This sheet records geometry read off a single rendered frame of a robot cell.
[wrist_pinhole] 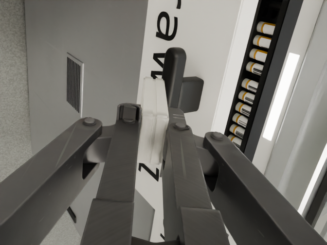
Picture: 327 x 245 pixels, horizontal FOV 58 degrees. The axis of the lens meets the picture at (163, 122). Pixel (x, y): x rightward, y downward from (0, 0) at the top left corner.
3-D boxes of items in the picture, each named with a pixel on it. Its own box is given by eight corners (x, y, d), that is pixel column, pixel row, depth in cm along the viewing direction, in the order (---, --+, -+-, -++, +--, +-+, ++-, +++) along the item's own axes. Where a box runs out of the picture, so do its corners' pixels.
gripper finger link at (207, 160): (168, 145, 14) (229, 152, 14) (164, 106, 19) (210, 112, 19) (163, 171, 15) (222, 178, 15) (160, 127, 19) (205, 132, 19)
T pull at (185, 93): (151, 137, 24) (161, 145, 23) (164, 45, 21) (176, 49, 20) (184, 130, 26) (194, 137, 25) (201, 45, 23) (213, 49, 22)
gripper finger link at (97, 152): (135, 169, 14) (72, 163, 14) (138, 125, 19) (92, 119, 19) (138, 143, 14) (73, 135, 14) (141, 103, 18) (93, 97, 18)
